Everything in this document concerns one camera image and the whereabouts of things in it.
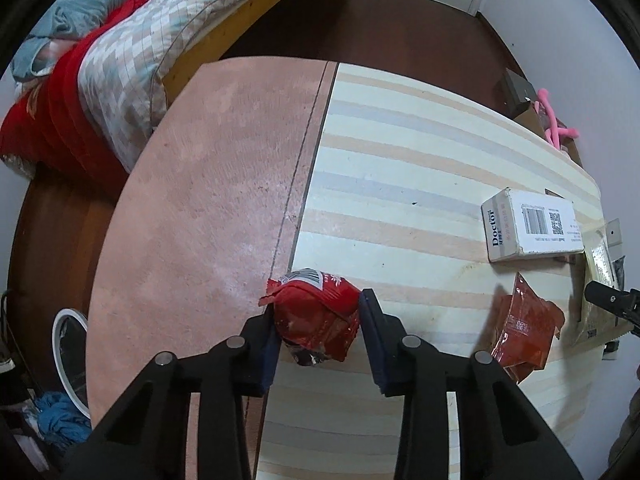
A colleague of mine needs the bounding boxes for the pink plush toy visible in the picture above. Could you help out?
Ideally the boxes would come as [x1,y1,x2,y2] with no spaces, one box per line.
[534,88,581,148]

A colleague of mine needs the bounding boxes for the torn paper carton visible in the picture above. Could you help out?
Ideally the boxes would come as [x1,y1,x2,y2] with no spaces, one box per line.
[570,227,626,351]

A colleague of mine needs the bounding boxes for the pink table mat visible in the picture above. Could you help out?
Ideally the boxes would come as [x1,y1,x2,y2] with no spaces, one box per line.
[85,56,338,480]

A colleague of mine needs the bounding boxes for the striped table mat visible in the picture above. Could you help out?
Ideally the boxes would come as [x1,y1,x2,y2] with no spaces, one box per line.
[255,62,603,480]

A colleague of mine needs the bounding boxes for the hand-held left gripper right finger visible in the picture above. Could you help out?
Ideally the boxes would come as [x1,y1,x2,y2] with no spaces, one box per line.
[359,288,583,480]

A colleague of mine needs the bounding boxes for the white rimmed bin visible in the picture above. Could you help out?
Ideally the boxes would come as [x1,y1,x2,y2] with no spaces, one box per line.
[52,308,92,418]

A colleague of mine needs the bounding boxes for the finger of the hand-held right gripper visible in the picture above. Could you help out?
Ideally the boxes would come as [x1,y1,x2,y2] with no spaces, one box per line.
[585,280,640,333]

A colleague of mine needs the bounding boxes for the white cardboard box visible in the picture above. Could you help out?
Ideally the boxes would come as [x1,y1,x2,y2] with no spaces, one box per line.
[481,187,586,263]

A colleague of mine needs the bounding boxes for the dark red foil packet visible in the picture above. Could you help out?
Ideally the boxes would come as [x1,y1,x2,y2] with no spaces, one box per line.
[490,271,566,386]

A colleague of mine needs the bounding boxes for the blue cloth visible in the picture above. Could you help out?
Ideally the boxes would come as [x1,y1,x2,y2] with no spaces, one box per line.
[32,392,93,456]

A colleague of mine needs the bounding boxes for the white wall socket panel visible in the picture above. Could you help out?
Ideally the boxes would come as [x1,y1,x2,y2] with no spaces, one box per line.
[602,217,626,361]

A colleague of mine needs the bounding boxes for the brown cardboard box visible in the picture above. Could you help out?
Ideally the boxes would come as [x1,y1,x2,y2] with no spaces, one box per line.
[500,67,551,133]

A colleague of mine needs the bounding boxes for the red blanket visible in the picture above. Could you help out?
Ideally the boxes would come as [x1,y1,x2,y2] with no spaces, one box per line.
[0,0,236,193]

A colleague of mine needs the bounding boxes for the wooden bed frame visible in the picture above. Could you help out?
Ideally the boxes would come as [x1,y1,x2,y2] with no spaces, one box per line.
[162,0,353,106]

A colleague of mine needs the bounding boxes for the bed with quilts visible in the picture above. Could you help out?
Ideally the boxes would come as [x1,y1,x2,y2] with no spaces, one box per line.
[77,0,333,173]

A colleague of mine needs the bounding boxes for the small red snack packet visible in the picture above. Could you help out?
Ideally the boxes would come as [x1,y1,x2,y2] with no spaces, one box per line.
[257,268,362,366]

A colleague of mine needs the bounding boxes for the bed with blankets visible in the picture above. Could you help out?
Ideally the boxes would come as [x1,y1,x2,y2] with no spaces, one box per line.
[11,0,196,81]

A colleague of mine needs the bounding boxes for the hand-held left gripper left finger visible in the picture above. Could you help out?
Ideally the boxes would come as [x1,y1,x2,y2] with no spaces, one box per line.
[62,305,281,480]

